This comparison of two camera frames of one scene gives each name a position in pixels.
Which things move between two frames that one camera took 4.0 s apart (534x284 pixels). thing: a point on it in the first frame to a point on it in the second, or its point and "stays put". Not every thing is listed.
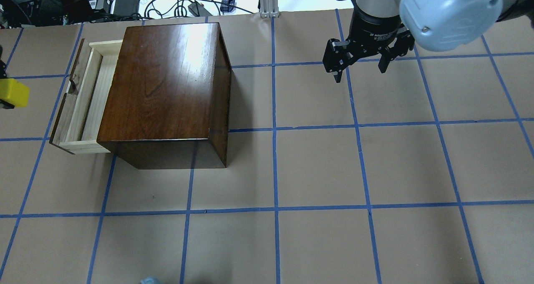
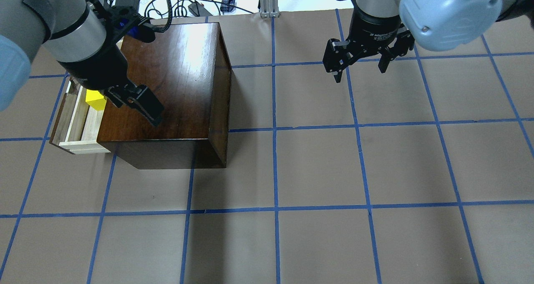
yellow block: (14, 92) to (95, 99)
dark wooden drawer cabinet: (167, 106) stays put
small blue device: (229, 0) stays put
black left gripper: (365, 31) stays put
